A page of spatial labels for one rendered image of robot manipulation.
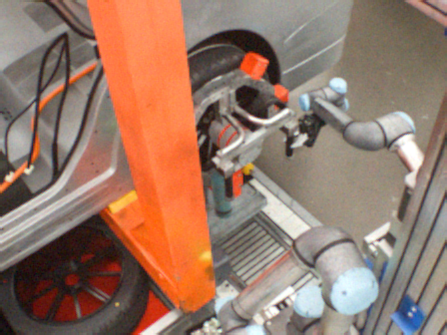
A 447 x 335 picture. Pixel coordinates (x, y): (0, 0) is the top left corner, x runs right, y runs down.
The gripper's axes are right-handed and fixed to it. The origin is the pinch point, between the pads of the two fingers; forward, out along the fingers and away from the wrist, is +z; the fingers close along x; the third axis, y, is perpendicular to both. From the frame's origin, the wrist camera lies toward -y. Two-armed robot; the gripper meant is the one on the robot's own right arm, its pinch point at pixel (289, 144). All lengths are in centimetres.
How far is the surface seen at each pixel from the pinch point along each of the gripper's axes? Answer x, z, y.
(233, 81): -21.0, 11.5, 29.2
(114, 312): -3, 97, -33
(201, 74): -29.2, 21.5, 33.9
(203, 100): -21.0, 27.7, 29.0
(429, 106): -13, -153, -82
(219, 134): -20.4, 21.8, 6.5
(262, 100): -11.6, 4.5, 20.6
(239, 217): -24, 11, -67
